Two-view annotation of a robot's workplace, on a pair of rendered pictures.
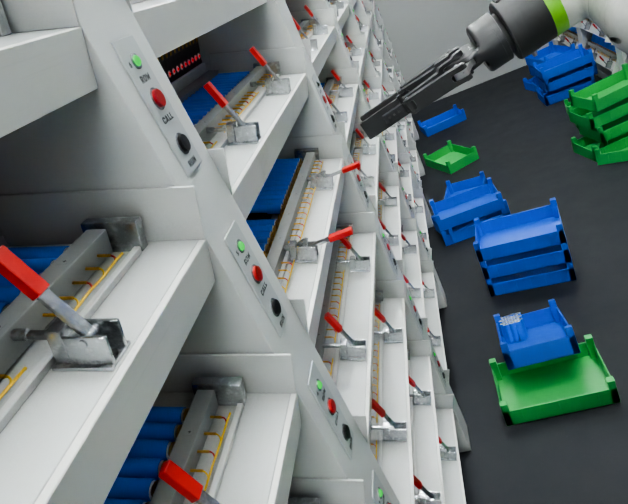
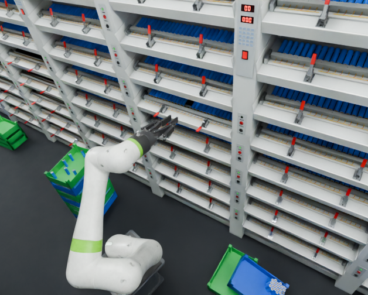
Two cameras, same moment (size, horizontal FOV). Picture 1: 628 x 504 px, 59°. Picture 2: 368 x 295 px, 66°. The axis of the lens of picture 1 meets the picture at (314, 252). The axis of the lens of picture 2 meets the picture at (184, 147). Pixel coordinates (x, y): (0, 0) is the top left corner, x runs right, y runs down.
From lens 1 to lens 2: 179 cm
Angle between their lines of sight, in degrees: 86
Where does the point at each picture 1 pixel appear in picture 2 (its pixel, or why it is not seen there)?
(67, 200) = not seen: hidden behind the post
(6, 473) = (88, 60)
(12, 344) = (101, 55)
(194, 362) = not seen: hidden behind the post
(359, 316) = (182, 141)
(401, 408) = (180, 161)
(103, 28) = (110, 41)
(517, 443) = (220, 246)
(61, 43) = (101, 40)
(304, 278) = (155, 108)
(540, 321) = not seen: outside the picture
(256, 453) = (117, 95)
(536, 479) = (203, 240)
